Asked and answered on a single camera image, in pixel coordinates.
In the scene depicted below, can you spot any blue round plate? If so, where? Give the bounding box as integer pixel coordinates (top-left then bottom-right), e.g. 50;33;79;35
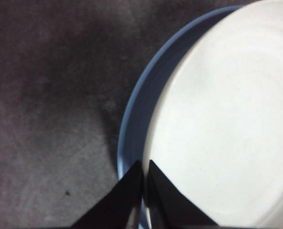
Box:
116;4;245;229

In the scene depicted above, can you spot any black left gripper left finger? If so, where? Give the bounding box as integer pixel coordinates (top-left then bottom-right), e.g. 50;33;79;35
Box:
69;160;142;229

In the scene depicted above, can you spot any white round plate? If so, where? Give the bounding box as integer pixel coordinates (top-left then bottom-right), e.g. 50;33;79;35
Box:
141;0;283;229

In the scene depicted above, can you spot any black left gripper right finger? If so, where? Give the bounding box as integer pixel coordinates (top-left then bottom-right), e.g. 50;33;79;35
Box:
145;159;219;229

